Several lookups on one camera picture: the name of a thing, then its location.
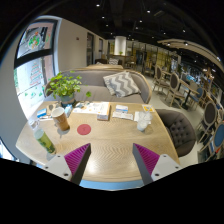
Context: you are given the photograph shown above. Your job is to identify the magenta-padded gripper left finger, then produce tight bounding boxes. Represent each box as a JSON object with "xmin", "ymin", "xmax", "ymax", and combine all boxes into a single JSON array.
[{"xmin": 42, "ymin": 143, "xmax": 92, "ymax": 186}]

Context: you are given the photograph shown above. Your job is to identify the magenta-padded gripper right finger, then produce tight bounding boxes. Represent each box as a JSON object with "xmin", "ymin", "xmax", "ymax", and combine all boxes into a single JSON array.
[{"xmin": 132, "ymin": 143, "xmax": 184, "ymax": 186}]

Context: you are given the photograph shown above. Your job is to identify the clear bottle with green label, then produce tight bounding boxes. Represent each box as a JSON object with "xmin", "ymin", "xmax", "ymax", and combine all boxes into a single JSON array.
[{"xmin": 28, "ymin": 119, "xmax": 57, "ymax": 155}]

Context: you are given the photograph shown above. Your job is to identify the flat round red coaster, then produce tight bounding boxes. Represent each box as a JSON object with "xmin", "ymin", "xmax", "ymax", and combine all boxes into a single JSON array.
[{"xmin": 76, "ymin": 123, "xmax": 92, "ymax": 136}]

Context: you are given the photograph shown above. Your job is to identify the dark tufted armchair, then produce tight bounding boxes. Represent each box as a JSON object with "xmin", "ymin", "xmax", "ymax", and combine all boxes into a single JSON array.
[{"xmin": 155, "ymin": 108, "xmax": 198, "ymax": 158}]

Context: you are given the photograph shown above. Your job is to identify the brown paper cup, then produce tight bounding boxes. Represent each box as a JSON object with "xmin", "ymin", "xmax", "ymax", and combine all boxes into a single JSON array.
[{"xmin": 50, "ymin": 106, "xmax": 71, "ymax": 132}]

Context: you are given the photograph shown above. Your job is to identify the white paper slip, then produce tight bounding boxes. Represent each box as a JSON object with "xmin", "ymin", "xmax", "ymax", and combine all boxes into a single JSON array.
[{"xmin": 112, "ymin": 111, "xmax": 134, "ymax": 121}]

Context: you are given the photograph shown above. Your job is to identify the yellow card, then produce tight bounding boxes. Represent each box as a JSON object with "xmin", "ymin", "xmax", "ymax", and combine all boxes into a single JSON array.
[{"xmin": 141, "ymin": 104, "xmax": 155, "ymax": 113}]

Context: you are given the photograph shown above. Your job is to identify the white printed paper sheets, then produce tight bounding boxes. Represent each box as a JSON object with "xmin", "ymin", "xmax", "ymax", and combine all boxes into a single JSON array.
[{"xmin": 72, "ymin": 101, "xmax": 100, "ymax": 115}]

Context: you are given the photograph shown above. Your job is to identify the blue and white small packet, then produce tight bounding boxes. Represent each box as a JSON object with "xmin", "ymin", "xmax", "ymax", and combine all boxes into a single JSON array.
[{"xmin": 115, "ymin": 104, "xmax": 130, "ymax": 114}]

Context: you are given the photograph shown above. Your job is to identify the blue flat packet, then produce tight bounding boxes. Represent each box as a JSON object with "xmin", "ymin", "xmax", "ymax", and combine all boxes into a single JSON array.
[{"xmin": 36, "ymin": 108, "xmax": 48, "ymax": 119}]

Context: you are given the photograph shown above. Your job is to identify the grey curved sofa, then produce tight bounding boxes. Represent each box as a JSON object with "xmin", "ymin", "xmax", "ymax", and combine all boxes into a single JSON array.
[{"xmin": 43, "ymin": 68, "xmax": 153, "ymax": 104}]

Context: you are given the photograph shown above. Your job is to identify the green potted plant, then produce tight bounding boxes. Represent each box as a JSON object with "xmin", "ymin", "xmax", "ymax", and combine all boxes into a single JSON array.
[{"xmin": 44, "ymin": 70, "xmax": 93, "ymax": 108}]

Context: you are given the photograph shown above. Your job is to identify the grey chevron cushion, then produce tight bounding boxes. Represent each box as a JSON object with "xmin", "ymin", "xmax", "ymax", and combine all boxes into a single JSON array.
[{"xmin": 102, "ymin": 70, "xmax": 142, "ymax": 98}]

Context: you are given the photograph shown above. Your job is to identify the group of dining chairs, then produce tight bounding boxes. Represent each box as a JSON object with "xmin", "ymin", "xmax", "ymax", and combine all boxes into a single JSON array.
[{"xmin": 151, "ymin": 64, "xmax": 224, "ymax": 161}]

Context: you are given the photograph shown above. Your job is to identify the window with holiday stickers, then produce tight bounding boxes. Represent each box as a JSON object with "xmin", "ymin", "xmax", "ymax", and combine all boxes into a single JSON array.
[{"xmin": 13, "ymin": 18, "xmax": 59, "ymax": 118}]

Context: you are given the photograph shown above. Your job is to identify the wooden background table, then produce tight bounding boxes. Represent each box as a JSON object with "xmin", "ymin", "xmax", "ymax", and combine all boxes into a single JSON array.
[{"xmin": 84, "ymin": 63, "xmax": 124, "ymax": 71}]

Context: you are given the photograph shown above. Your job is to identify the group of ceiling lights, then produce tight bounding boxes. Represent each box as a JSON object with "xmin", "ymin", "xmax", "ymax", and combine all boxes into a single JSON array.
[{"xmin": 94, "ymin": 2, "xmax": 223, "ymax": 63}]

